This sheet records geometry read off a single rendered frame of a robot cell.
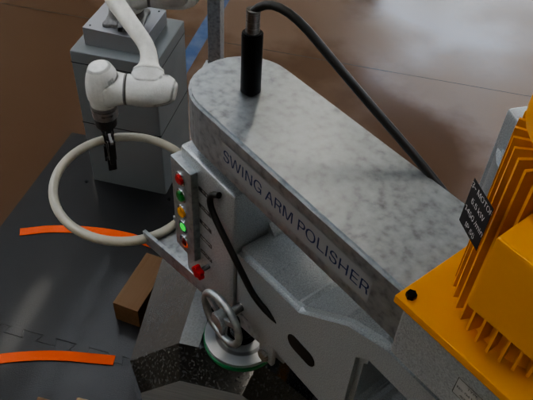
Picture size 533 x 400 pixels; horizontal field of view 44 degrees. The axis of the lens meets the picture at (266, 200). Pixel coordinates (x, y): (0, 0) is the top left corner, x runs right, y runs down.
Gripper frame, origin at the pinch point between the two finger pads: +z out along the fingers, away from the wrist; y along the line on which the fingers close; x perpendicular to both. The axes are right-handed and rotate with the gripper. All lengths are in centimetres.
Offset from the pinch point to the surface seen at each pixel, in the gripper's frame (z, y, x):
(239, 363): -7, 95, 13
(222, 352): -7, 90, 9
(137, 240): -9.9, 46.8, -2.4
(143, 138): -10.5, 4.4, 11.4
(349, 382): -58, 129, 18
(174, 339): -1, 78, -1
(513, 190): -121, 138, 21
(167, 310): 6, 64, 1
